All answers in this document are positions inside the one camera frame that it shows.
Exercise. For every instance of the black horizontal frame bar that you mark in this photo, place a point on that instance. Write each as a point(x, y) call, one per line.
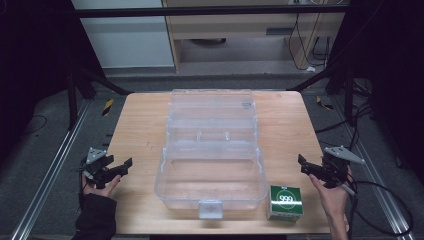
point(206, 11)

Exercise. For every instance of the black curtain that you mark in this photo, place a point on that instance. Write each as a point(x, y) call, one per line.
point(33, 60)
point(390, 66)

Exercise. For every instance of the aluminium floor rail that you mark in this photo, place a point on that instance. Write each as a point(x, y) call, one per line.
point(380, 186)
point(50, 170)

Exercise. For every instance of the yellow and black tape strip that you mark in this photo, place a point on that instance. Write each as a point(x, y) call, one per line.
point(324, 104)
point(107, 107)

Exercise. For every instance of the light wooden desk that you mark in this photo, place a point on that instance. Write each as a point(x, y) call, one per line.
point(233, 26)

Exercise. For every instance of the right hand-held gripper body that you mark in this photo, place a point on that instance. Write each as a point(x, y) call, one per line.
point(336, 165)

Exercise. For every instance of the person's right hand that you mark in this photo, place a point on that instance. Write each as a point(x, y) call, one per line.
point(331, 196)

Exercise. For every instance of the clear plastic storage box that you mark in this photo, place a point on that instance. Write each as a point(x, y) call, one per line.
point(210, 173)

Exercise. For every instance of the white cabinet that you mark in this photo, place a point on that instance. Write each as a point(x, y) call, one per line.
point(126, 36)

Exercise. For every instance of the green and white carton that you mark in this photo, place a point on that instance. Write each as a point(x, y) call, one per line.
point(286, 200)

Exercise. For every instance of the black metal stand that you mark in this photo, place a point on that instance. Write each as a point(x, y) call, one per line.
point(348, 96)
point(75, 96)

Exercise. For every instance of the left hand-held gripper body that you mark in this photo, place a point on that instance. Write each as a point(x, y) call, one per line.
point(96, 166)

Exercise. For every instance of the person's left hand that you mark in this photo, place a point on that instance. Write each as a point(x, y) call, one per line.
point(100, 190)

